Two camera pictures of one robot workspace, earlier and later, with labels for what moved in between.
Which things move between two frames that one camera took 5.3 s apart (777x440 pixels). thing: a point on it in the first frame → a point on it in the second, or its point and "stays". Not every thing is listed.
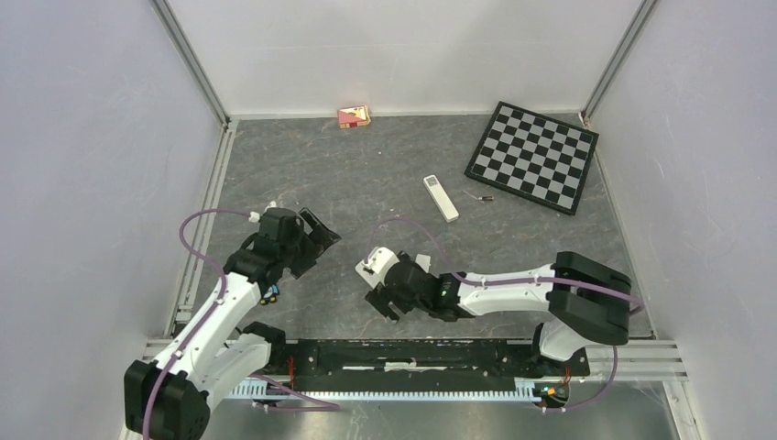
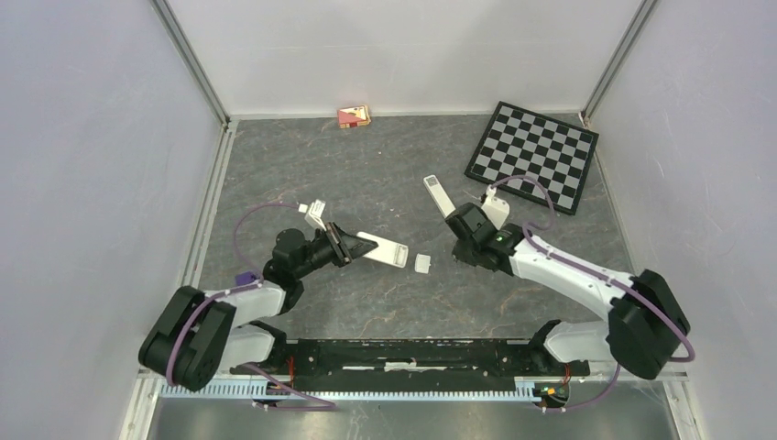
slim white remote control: x=441 y=200 stays
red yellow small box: x=354 y=116 stays
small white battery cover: x=424 y=261 stays
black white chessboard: x=533 y=156 stays
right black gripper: x=380 y=297 → x=459 y=252
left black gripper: x=323 y=236 → x=353 y=247
